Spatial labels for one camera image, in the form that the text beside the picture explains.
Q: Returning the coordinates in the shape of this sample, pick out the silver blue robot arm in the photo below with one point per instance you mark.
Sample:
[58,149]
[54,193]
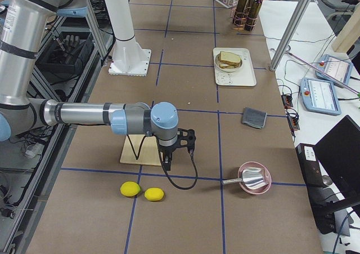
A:
[20,43]

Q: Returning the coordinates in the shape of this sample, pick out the pink bowl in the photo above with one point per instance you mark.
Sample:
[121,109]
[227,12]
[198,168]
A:
[267,175]

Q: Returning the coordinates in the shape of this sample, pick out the white round plate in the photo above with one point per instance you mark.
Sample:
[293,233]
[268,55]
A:
[225,70]

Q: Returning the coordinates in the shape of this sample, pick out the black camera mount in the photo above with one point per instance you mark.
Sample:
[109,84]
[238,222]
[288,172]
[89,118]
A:
[186,139]

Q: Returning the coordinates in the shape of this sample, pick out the black laptop monitor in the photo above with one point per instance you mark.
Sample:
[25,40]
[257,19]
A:
[338,153]

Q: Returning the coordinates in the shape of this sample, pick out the yellow lemon left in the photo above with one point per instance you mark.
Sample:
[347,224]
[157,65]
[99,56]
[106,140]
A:
[130,189]

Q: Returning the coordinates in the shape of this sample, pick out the grabber stick tool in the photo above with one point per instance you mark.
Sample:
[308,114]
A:
[322,74]

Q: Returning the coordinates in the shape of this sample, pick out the white rectangular tray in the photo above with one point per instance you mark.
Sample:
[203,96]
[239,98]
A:
[244,75]

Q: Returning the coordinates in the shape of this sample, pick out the black equipment box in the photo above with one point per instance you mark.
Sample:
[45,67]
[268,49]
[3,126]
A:
[309,165]

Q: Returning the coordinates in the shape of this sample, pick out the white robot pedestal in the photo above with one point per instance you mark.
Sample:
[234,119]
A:
[128,57]

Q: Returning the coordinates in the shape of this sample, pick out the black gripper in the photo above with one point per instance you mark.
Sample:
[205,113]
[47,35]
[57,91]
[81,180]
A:
[167,150]

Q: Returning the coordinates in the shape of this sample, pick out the blue teach pendant far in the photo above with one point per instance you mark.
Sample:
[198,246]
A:
[337,68]

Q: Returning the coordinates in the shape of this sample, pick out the silver metal scoop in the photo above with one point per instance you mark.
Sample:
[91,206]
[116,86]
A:
[252,178]

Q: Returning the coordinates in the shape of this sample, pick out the wooden cutting board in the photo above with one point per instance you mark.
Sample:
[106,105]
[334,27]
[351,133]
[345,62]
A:
[140,150]

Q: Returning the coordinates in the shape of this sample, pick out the yellow lemon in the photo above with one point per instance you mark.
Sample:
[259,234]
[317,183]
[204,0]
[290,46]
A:
[130,189]
[154,194]

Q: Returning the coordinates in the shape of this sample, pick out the grey folded cloth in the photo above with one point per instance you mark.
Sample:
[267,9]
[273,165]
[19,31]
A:
[254,118]

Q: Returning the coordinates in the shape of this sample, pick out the dark green wine bottle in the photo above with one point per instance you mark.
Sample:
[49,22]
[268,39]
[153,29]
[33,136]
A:
[254,6]

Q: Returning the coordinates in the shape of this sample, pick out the yellow lemon right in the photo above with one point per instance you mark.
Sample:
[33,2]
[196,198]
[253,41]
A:
[154,194]

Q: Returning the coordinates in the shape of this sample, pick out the blue teach pendant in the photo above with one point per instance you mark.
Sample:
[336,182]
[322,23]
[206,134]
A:
[337,68]
[319,96]

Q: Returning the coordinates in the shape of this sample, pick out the blue teach pendant near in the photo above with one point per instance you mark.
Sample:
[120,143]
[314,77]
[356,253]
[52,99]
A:
[319,96]

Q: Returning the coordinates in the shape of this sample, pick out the aluminium frame post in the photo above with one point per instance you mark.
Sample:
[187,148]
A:
[295,19]

